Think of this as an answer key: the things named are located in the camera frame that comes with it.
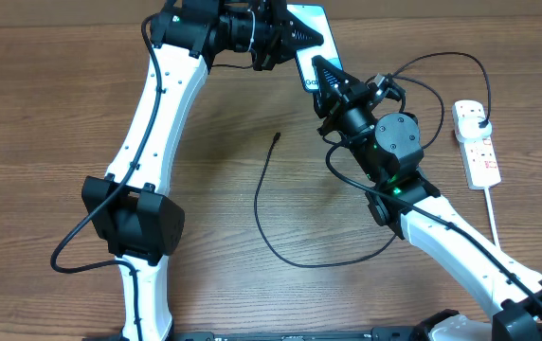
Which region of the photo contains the Samsung Galaxy smartphone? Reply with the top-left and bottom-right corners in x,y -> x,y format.
287,4 -> 343,93

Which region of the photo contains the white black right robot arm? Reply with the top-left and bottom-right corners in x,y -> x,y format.
312,56 -> 542,340

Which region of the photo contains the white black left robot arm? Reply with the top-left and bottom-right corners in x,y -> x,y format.
81,0 -> 327,340

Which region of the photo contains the white charger plug adapter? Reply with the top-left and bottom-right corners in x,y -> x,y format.
455,117 -> 493,143

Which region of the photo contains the white power strip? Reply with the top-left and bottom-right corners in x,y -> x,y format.
452,99 -> 501,189

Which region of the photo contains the black charging cable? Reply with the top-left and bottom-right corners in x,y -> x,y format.
253,51 -> 494,270

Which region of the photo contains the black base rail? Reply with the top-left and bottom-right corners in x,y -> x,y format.
81,325 -> 461,341

